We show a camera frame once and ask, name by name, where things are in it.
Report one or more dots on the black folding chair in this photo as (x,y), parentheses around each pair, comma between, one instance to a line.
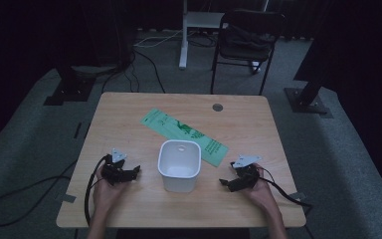
(245,53)

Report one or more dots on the white plastic bin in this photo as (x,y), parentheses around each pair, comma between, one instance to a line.
(179,156)

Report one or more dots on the grey tape piece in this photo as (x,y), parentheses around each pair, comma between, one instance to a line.
(67,198)

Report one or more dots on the green plastic bag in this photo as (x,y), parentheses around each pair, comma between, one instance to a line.
(175,127)

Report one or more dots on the person's right hand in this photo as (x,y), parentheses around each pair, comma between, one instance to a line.
(262,192)

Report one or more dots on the person's left hand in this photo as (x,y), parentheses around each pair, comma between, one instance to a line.
(106,195)

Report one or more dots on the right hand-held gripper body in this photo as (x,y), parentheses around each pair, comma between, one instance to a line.
(245,174)

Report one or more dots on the white metal stand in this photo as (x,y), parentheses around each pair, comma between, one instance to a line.
(184,49)

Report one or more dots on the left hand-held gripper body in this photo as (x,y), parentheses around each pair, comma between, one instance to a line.
(114,172)

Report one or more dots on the dark cloth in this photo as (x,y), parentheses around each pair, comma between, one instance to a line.
(248,40)

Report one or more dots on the black stand with base plate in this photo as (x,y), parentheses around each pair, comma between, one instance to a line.
(306,99)
(69,89)

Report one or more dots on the round grey table grommet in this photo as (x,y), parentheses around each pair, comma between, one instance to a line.
(217,107)

